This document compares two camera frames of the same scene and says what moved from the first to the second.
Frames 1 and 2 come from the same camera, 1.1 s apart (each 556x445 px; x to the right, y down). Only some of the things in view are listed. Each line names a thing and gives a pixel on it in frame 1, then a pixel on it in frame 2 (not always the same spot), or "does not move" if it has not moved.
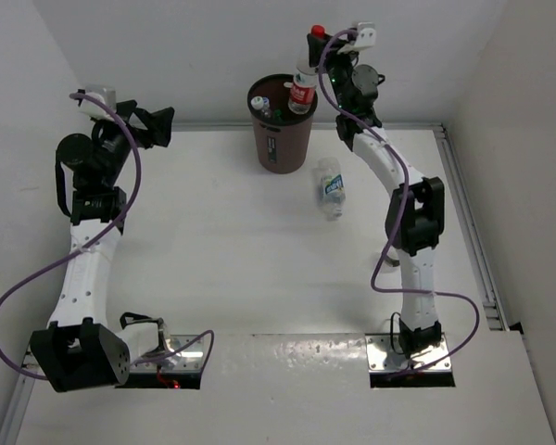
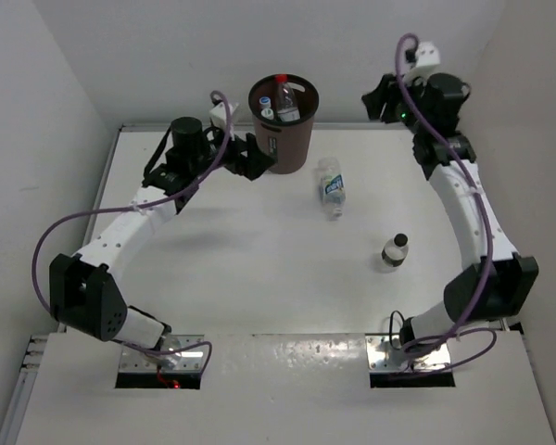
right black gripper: x=332 y=55 -> x=378 y=103
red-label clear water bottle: x=303 y=87 -> x=285 y=100
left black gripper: x=155 y=125 -> x=250 y=162
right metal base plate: x=382 y=357 does not move
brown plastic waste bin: x=282 y=138 does not move
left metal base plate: x=187 y=360 does not move
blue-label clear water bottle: x=331 y=187 does not move
